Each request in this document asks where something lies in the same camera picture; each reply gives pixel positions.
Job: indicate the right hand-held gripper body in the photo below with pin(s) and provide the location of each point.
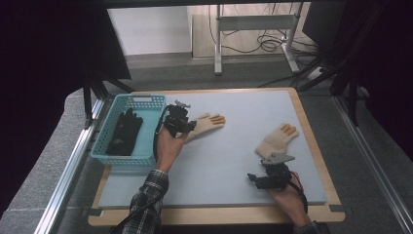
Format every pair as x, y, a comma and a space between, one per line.
277, 175

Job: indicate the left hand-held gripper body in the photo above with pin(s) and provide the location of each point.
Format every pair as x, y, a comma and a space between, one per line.
177, 117

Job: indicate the beige knit glove orange fingertips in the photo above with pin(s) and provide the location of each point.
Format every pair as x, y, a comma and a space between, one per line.
204, 125
276, 141

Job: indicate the turquoise plastic basket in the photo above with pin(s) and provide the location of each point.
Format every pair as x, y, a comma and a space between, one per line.
146, 136

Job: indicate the person's left hand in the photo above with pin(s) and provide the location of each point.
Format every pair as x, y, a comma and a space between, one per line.
167, 149

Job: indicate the person's right hand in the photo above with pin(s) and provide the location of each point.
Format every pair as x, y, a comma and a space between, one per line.
290, 201

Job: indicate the light grey foam mat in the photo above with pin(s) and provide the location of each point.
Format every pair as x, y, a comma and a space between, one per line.
220, 169

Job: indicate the grey tape piece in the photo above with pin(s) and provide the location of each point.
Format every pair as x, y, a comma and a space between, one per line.
337, 208
92, 212

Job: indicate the black tripod stand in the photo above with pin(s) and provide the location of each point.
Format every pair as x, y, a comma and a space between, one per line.
94, 87

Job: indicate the white panel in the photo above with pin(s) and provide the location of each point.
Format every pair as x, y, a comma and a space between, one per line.
146, 29

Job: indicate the white power strip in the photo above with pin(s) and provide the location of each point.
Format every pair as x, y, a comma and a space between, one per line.
315, 73

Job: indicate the black metal stand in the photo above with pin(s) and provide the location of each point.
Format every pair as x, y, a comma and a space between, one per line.
344, 65

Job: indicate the dark curtain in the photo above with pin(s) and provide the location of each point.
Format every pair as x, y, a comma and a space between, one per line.
48, 81
389, 65

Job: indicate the aluminium rail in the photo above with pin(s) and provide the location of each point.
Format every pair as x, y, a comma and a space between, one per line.
373, 156
69, 165

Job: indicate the white metal desk frame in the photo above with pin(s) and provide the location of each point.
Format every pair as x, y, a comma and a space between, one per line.
253, 22

